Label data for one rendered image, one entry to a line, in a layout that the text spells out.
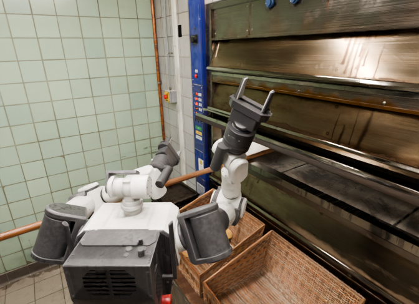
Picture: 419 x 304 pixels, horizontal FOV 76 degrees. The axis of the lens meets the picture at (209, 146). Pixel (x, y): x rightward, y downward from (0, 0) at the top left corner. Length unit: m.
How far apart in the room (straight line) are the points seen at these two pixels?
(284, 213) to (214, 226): 0.84
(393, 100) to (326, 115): 0.27
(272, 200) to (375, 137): 0.70
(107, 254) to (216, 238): 0.28
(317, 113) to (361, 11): 0.41
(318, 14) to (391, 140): 0.57
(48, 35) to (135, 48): 0.65
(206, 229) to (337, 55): 0.83
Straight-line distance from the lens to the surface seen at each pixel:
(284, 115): 1.39
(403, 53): 1.11
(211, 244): 0.77
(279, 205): 1.59
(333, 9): 1.26
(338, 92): 1.21
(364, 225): 1.30
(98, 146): 2.60
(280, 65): 1.37
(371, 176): 1.04
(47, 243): 0.91
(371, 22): 1.17
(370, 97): 1.15
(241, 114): 0.76
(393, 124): 1.15
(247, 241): 1.66
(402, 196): 1.01
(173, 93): 2.34
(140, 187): 0.76
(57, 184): 2.67
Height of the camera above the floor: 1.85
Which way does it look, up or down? 20 degrees down
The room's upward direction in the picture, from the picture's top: 1 degrees counter-clockwise
